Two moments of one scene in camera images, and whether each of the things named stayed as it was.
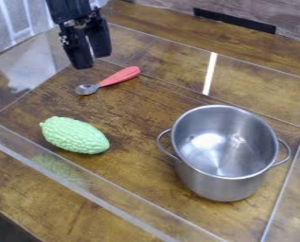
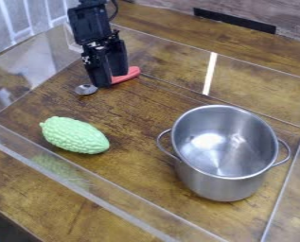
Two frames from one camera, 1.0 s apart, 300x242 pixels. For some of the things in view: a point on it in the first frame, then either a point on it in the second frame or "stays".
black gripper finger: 76,46 → 98,63
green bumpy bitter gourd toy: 74,135 stays
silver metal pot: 225,147 stays
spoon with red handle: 122,76 stays
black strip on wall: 237,21 stays
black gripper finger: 99,38 → 119,59
